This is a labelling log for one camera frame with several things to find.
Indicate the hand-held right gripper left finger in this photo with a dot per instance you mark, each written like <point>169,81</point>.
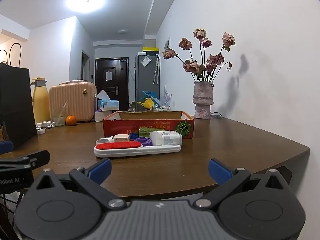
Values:
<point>101,168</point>

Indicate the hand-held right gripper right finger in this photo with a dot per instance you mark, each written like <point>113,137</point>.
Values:
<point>219,171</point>

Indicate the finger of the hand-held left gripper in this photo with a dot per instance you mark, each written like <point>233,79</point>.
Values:
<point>27,160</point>
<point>6,147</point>

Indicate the short white plastic cylinder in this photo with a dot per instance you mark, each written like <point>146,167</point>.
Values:
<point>110,140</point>

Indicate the white plug adapter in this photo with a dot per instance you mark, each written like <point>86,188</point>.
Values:
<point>122,138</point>

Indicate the purple bottle cap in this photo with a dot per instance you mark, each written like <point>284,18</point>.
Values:
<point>145,141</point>

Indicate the white and red lint brush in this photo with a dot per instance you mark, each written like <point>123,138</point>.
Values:
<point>150,150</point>

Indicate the red cardboard box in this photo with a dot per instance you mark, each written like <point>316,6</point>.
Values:
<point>140,125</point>

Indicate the white pill bottle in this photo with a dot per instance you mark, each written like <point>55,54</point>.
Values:
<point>166,138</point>

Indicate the small white cap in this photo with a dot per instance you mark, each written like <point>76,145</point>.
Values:
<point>41,131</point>

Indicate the blue bottle cap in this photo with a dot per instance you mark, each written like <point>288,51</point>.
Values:
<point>135,136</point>

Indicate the black paper bag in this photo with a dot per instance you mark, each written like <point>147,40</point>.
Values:
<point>15,100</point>

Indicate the clear glass cup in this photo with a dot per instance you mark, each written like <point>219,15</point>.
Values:
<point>58,119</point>

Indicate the purple and white box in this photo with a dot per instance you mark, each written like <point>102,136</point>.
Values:
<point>101,116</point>

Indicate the yellow thermos jug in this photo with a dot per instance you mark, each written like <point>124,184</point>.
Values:
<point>40,102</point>

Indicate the orange fruit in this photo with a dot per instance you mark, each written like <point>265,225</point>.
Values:
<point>71,120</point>

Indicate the black eyeglasses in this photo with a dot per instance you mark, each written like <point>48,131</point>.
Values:
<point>216,115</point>

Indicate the green spray bottle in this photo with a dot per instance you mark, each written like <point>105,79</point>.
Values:
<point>150,131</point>

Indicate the blue tissue box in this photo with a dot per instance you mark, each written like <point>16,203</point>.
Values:
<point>107,104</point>

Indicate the pink textured vase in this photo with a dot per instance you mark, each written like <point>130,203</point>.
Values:
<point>203,100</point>

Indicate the pink suitcase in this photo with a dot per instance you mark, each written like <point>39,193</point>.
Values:
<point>75,97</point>

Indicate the yellow watering can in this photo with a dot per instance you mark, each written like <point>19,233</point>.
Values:
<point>148,103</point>

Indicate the dark brown entrance door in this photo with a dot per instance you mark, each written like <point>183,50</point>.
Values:
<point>110,87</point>

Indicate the purple lavender bunch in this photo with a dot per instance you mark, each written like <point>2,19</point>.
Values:
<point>167,96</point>

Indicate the grey refrigerator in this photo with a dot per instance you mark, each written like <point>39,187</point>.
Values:
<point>146,80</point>

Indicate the dried pink roses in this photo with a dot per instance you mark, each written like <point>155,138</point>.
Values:
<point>192,66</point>

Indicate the folded white umbrella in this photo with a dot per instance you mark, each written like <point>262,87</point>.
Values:
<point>156,70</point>

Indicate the paper sheet on refrigerator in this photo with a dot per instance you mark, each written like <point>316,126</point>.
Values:
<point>145,61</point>

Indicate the yellow and black box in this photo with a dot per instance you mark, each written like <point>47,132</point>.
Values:
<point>150,49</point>

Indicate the round ceiling light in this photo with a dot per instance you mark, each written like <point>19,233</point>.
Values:
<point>85,1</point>

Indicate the grey interior door frame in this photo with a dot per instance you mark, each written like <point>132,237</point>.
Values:
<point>85,65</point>

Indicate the wall picture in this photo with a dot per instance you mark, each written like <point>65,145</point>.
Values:
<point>167,43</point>

